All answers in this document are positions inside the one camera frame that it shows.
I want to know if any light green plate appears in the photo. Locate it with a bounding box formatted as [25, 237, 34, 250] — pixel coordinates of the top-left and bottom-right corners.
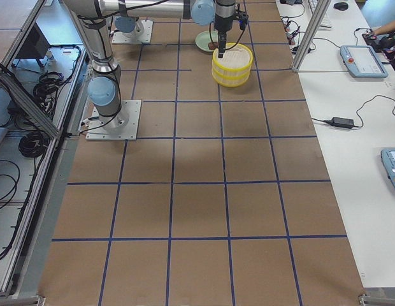
[195, 31, 218, 52]

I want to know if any aluminium frame post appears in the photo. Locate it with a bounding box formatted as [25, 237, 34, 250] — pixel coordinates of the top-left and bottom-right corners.
[292, 15, 320, 72]

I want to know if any teach pendant near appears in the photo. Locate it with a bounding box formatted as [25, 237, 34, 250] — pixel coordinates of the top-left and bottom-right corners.
[380, 147, 395, 188]

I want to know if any teach pendant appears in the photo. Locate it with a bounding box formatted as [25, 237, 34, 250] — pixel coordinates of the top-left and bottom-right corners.
[340, 45, 388, 78]
[380, 147, 395, 188]

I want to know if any black computer mouse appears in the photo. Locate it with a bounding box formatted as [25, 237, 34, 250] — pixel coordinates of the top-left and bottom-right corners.
[333, 1, 348, 11]

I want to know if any brown paper table mat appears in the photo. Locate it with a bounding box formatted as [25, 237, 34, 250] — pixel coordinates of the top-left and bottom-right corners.
[39, 1, 363, 305]

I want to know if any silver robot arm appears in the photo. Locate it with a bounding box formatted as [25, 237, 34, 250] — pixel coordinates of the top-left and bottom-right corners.
[64, 1, 196, 134]
[115, 1, 237, 58]

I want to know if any teach pendant far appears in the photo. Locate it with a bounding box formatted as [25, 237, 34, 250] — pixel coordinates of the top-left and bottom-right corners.
[340, 45, 388, 78]

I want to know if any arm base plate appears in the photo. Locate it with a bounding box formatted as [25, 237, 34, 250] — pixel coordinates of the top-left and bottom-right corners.
[85, 100, 141, 141]
[112, 19, 154, 45]

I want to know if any black cable coil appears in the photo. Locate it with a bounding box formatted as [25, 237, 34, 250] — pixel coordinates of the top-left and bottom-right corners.
[18, 130, 48, 159]

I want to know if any white keyboard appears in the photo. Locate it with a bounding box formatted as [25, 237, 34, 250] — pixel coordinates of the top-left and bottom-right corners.
[307, 0, 333, 31]

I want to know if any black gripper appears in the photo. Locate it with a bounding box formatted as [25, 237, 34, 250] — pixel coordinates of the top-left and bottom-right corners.
[214, 13, 233, 59]

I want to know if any black power adapter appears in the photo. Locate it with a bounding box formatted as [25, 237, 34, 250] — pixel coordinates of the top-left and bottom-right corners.
[323, 117, 355, 129]

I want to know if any brown bun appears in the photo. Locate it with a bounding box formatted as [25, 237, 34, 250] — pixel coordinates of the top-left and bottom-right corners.
[208, 42, 218, 50]

